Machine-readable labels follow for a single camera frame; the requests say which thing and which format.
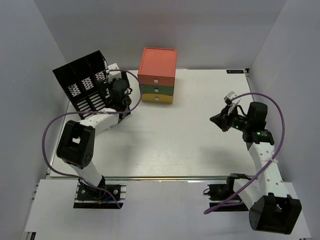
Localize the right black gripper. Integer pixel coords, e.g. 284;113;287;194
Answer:
210;104;252;132

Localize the green drawer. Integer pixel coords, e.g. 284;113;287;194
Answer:
139;84;174;96

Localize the coral top drawer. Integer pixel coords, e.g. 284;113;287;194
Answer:
138;75;175;87

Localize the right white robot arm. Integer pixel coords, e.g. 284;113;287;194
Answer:
209;102;302;235

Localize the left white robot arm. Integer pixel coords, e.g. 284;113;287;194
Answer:
56;71;132;200

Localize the black file organizer rack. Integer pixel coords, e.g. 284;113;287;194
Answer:
52;50;110;120

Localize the blue table label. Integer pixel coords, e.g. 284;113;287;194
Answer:
226;69;244;74

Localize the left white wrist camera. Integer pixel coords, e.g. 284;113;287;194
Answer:
106;63;121;75

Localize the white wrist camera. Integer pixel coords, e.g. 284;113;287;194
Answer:
223;91;240;107
106;63;121;75

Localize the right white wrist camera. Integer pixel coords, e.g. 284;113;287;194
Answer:
223;91;240;107

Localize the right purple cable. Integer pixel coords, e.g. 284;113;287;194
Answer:
203;92;286;215

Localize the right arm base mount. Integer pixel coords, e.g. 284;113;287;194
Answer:
203;173;251;212

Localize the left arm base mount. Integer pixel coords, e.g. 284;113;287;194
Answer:
73;181;127;210

